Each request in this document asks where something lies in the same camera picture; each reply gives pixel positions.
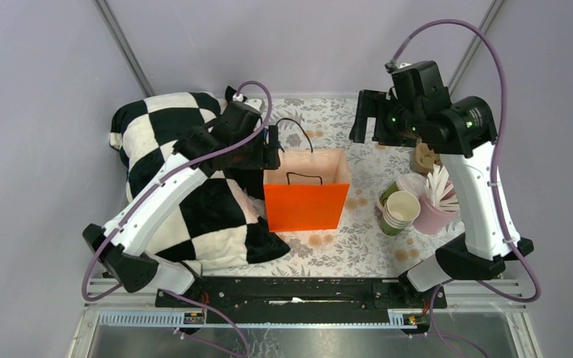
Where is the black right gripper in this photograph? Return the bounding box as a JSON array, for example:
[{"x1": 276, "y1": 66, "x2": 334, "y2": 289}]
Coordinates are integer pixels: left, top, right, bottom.
[{"x1": 348, "y1": 88, "x2": 422, "y2": 148}]

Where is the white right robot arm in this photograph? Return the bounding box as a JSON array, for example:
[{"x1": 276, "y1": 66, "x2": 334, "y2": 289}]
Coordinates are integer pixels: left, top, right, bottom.
[{"x1": 349, "y1": 61, "x2": 534, "y2": 307}]

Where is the pink cup of stirrers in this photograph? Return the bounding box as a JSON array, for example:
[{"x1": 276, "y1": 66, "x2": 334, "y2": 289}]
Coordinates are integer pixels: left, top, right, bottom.
[{"x1": 413, "y1": 164, "x2": 460, "y2": 235}]

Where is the black white checkered blanket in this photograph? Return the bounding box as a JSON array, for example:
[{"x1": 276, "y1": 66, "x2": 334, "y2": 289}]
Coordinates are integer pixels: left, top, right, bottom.
[{"x1": 109, "y1": 87, "x2": 290, "y2": 270}]

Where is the green paper coffee cup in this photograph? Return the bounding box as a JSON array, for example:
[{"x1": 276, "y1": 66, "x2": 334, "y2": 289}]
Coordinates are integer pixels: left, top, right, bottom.
[{"x1": 377, "y1": 181, "x2": 400, "y2": 210}]

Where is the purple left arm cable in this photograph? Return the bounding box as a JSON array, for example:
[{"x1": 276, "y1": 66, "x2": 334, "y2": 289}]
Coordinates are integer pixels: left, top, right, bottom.
[{"x1": 81, "y1": 80, "x2": 274, "y2": 358}]

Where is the white plastic cup lid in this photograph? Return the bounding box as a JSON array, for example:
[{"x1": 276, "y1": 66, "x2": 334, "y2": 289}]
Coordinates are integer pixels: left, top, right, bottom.
[{"x1": 395, "y1": 172, "x2": 427, "y2": 199}]

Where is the stack of green paper cups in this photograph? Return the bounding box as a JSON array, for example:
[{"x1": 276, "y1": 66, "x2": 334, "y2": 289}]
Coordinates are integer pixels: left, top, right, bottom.
[{"x1": 380, "y1": 191, "x2": 421, "y2": 236}]

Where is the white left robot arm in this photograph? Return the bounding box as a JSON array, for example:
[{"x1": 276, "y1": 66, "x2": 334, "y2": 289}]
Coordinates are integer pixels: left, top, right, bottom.
[{"x1": 81, "y1": 99, "x2": 273, "y2": 307}]

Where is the orange paper bag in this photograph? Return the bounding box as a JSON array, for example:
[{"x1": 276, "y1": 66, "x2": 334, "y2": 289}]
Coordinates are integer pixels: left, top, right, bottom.
[{"x1": 263, "y1": 144, "x2": 351, "y2": 233}]

